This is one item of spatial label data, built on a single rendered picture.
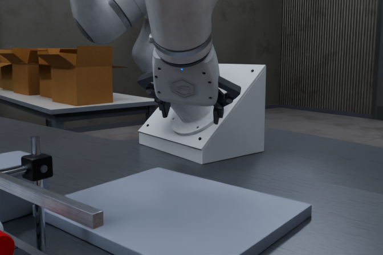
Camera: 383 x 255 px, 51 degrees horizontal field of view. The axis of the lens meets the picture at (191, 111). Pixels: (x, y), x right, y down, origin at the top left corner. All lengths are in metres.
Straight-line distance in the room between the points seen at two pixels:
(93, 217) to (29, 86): 3.08
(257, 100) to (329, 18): 7.00
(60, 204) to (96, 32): 0.57
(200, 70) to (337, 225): 0.33
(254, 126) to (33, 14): 4.85
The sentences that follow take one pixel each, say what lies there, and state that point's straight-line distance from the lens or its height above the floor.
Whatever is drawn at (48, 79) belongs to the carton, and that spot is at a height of 0.92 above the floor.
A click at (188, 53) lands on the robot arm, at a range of 0.55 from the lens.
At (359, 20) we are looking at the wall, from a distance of 7.76.
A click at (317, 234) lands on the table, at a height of 0.83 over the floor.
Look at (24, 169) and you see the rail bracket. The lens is 0.55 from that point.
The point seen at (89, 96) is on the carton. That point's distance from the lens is 2.67.
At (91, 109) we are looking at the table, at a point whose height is 0.76.
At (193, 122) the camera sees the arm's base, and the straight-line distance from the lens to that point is 1.07.
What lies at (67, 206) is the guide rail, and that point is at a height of 0.96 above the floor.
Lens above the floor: 1.10
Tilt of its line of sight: 8 degrees down
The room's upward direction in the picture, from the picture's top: straight up
